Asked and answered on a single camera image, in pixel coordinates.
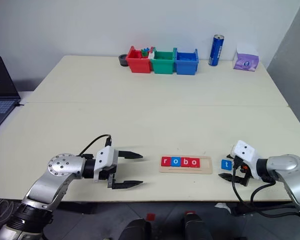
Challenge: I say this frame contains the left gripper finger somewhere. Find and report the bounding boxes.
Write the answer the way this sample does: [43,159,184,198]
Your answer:
[113,150,144,161]
[112,180,144,190]

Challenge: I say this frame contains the blue letter tile t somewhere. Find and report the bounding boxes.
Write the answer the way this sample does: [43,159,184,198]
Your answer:
[220,159,233,171]

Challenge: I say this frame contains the dark laptop computer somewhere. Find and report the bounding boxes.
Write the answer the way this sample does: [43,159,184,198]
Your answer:
[0,56,22,133]

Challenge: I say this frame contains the blue letter tile o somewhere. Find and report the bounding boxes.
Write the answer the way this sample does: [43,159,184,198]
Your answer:
[170,156,182,168]

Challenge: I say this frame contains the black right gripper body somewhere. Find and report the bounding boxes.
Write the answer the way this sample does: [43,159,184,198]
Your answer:
[230,155,250,187]

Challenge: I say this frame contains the green plastic bin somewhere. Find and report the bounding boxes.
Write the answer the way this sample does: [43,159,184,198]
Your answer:
[149,47,176,75]

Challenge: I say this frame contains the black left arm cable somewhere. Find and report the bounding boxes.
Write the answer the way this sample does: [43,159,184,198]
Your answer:
[78,134,113,157]

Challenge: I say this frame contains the dark rounded shape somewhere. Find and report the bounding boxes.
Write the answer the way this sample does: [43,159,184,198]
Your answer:
[181,212,214,240]
[118,218,152,240]

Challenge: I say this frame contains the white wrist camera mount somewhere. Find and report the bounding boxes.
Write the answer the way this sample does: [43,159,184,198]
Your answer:
[93,146,115,183]
[230,139,262,180]

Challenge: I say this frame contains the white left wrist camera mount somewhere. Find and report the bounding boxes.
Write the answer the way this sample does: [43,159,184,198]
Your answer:
[93,146,115,183]

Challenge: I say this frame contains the white crumpled paper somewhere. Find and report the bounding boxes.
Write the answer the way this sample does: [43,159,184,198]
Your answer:
[214,202,231,214]

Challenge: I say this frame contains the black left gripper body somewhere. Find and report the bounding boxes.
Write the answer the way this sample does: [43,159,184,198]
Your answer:
[98,163,119,189]

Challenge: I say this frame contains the blue plastic bin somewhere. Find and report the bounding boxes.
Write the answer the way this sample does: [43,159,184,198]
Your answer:
[173,48,200,76]

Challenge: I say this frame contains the tangled light floor cables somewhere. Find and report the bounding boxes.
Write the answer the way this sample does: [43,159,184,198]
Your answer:
[0,198,15,224]

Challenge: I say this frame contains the red plastic bin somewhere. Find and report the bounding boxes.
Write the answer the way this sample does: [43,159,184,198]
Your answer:
[126,45,152,74]

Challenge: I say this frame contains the tall blue drink can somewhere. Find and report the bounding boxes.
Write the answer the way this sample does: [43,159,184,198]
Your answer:
[208,34,225,67]

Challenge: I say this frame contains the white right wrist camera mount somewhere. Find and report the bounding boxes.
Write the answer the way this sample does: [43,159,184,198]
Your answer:
[230,139,262,180]

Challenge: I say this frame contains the wooden letter tray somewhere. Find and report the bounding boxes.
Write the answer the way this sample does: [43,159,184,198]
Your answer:
[158,155,213,174]

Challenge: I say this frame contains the dark grey round holder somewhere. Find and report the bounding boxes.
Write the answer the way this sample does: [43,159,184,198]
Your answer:
[118,53,130,68]

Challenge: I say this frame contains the purple tissue pack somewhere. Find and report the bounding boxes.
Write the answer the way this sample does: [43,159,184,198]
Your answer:
[232,42,261,73]

